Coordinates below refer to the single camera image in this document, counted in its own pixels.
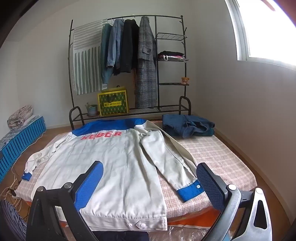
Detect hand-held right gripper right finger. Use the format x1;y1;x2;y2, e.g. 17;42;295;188
196;162;273;241

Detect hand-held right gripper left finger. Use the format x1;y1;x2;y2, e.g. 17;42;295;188
26;161;104;241

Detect white and blue work jacket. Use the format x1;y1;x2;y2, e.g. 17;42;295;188
21;118;205;232

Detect black metal clothes rack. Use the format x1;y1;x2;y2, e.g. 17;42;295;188
68;14;192;130

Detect folded clothes stack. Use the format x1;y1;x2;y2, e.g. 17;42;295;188
157;50;186;62

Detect bed with plaid sheet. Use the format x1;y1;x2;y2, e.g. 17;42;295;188
17;119;258;232

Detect clear plastic sheet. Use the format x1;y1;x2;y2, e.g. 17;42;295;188
148;222;222;241

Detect dark navy cloth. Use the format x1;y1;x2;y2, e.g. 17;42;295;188
94;230;151;241

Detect folded blue jeans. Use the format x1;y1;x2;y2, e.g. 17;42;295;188
162;114;215;138

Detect small potted plant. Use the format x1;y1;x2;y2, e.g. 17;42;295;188
85;102;98;116

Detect blue slatted crate platform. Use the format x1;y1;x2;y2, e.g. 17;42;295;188
0;116;47;183

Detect yellow patterned box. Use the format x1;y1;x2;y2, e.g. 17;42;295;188
97;86;129;116

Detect person's leg in striped pants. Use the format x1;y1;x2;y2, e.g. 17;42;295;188
0;200;28;241

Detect floral folded quilt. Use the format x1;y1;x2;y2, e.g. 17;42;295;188
7;105;34;130

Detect grey plaid hanging coat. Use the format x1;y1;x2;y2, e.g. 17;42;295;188
135;16;158;109

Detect black hanging coat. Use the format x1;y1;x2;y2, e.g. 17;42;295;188
119;19;140;73

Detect denim hanging jacket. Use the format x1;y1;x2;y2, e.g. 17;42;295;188
107;19;125;76

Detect window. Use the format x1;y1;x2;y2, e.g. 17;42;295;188
225;0;296;69

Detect floor cable bundle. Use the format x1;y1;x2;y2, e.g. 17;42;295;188
0;160;30;220

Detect green striped wall cloth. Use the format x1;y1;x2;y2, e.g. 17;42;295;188
73;20;109;95

